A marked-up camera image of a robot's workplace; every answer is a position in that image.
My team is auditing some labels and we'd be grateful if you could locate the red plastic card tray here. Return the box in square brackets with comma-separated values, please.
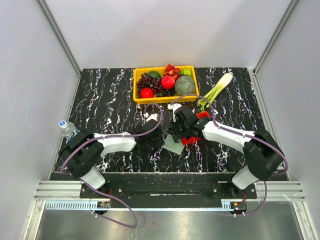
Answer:
[181, 111, 210, 145]

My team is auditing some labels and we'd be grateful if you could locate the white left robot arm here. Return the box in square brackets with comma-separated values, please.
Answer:
[58, 113, 162, 198]

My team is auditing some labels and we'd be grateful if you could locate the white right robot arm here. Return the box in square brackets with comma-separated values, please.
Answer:
[167, 103, 284, 198]

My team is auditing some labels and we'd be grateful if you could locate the green spring onion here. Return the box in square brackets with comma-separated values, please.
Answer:
[197, 73, 233, 112]

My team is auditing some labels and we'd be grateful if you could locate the green netted melon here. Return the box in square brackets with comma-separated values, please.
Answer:
[174, 75, 196, 96]

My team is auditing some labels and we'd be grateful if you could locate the red round fruit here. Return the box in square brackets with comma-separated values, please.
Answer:
[139, 87, 155, 99]

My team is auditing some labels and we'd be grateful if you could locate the red pomegranate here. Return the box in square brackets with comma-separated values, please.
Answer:
[161, 75, 176, 90]

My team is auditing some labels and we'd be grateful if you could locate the yellow plastic fruit bin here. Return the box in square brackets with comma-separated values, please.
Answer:
[132, 65, 200, 105]

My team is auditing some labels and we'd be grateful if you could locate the green apple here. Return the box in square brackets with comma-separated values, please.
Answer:
[181, 68, 192, 77]

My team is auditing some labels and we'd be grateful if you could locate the dark purple grape bunch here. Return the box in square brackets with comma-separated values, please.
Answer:
[136, 72, 165, 98]

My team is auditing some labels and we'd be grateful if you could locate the green avocado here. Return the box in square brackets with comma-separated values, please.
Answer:
[147, 70, 161, 79]

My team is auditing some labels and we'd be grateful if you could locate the clear plastic water bottle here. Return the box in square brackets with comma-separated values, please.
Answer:
[59, 120, 80, 142]

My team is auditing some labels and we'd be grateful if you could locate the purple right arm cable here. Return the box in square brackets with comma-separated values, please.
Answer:
[169, 94, 289, 217]

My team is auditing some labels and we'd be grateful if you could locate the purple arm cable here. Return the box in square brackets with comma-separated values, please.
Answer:
[60, 102, 165, 228]
[169, 94, 289, 217]

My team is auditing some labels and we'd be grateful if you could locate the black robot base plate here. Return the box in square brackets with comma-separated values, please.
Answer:
[49, 171, 258, 208]

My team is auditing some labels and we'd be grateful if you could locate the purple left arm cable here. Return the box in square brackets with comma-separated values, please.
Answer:
[60, 102, 165, 228]

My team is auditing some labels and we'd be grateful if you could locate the aluminium frame rail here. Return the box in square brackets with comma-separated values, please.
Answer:
[45, 200, 247, 214]

